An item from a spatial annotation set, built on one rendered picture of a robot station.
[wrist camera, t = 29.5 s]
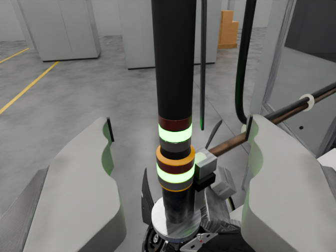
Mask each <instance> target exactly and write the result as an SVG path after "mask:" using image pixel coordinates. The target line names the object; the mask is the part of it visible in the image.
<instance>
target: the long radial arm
mask: <svg viewBox="0 0 336 252"><path fill-rule="evenodd" d="M200 212H201V222H203V223H204V222H205V221H206V222H208V220H209V221H210V222H211V221H213V222H214V219H216V220H218V219H219V220H221V221H222V220H223V221H224V220H226V219H230V215H229V211H228V207H227V203H226V200H223V199H222V198H220V197H218V195H217V194H216V193H215V192H214V191H213V190H212V188H211V185H209V186H208V187H206V188H205V192H204V202H203V207H202V208H201V209H200ZM201 222H200V225H201Z"/></svg>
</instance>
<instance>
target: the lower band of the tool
mask: <svg viewBox="0 0 336 252"><path fill-rule="evenodd" d="M160 147H161V146H159V147H158V148H157V150H156V156H157V158H158V159H159V160H160V161H161V162H162V163H164V164H166V165H169V166H182V165H185V164H187V163H189V162H190V161H191V160H192V159H193V158H194V156H195V149H194V148H193V146H192V145H190V147H191V153H190V155H189V156H187V157H186V158H184V159H180V160H171V159H167V158H165V157H164V156H162V155H161V153H160ZM192 168H193V167H192ZM192 168H191V169H192ZM159 169H160V168H159ZM191 169H190V170H191ZM160 170H161V169H160ZM190 170H189V171H190ZM161 171H163V170H161ZM189 171H187V172H189ZM163 172H164V171H163ZM187 172H184V173H180V174H171V173H167V172H165V173H167V174H170V175H181V174H185V173H187ZM191 177H192V176H191ZM191 177H190V178H191ZM190 178H189V179H190ZM162 179H163V178H162ZM189 179H188V180H189ZM163 180H164V179H163ZM164 181H166V180H164ZM186 181H187V180H186ZM166 182H169V181H166ZM183 182H185V181H183ZM183 182H169V183H174V184H178V183H183ZM192 183H193V182H192ZM159 184H160V182H159ZM160 185H161V184H160ZM191 185H192V184H191ZM191 185H190V186H191ZM161 186H162V185H161ZM190 186H189V187H190ZM162 187H163V186H162ZM189 187H187V188H185V189H182V190H170V189H167V188H165V187H163V188H164V189H166V190H168V191H171V192H181V191H184V190H186V189H188V188H189Z"/></svg>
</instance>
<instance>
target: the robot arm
mask: <svg viewBox="0 0 336 252"><path fill-rule="evenodd" d="M245 140H247V141H248V143H249V144H250V146H251V152H250V156H249V160H248V167H249V169H250V170H251V172H252V174H253V176H254V177H253V178H252V179H251V180H250V183H249V187H248V190H247V194H246V198H245V201H244V205H243V208H242V218H241V235H242V237H243V239H244V240H245V241H246V242H247V243H248V244H249V245H250V246H251V247H252V248H253V249H254V250H255V251H256V252H336V171H335V170H334V169H333V168H332V167H329V166H323V165H321V164H320V162H319V161H318V160H317V159H316V158H315V157H314V156H313V155H312V154H311V153H310V152H309V151H308V150H307V149H306V148H305V147H304V146H303V145H302V144H301V143H299V142H298V141H297V140H296V139H294V138H293V137H292V136H290V135H289V134H288V133H286V132H285V131H283V130H282V129H280V128H279V127H278V126H276V125H275V124H273V123H272V122H270V121H269V120H268V119H266V118H265V117H263V116H262V115H260V114H248V117H247V121H246V132H245ZM112 142H114V135H113V130H112V125H111V120H110V117H105V116H102V117H99V118H98V119H97V120H95V121H94V122H93V123H92V124H90V125H89V126H88V127H87V128H86V129H84V130H83V131H82V132H81V133H79V134H78V135H77V136H76V137H75V138H73V139H72V140H71V141H70V142H69V143H68V144H67V145H66V146H65V147H64V148H63V149H62V150H61V151H60V152H59V153H58V154H57V155H56V156H55V158H54V159H53V160H52V161H51V163H50V164H49V165H48V167H47V168H44V169H38V171H37V172H36V173H35V174H34V176H33V177H32V178H31V179H30V181H29V182H28V183H27V184H26V186H25V187H24V188H23V189H22V191H21V192H20V193H19V194H18V196H17V197H16V198H15V200H14V201H13V202H12V203H11V205H10V206H9V207H8V208H7V210H6V211H5V212H4V213H3V215H2V216H1V217H0V252H114V251H115V250H116V249H117V247H118V246H119V245H120V244H121V243H122V242H123V241H124V239H125V237H126V235H127V228H126V222H125V216H124V210H123V206H122V202H121V198H120V194H119V189H118V185H117V182H116V181H115V180H114V179H113V178H112V177H110V174H111V172H112V170H113V169H114V163H113V158H112V154H111V150H110V146H111V144H112Z"/></svg>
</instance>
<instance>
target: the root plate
mask: <svg viewBox="0 0 336 252"><path fill-rule="evenodd" d="M208 234H209V235H210V236H209V237H207V235H208ZM216 235H218V233H202V234H201V236H202V238H201V240H202V242H200V241H199V239H197V237H196V238H194V239H193V240H191V241H190V242H188V243H187V244H185V245H184V246H182V247H181V248H180V251H181V252H197V251H198V250H199V249H200V248H201V247H202V244H203V243H206V242H208V241H209V240H210V239H212V238H213V237H215V236H216ZM193 245H194V246H195V247H193V248H191V246H193Z"/></svg>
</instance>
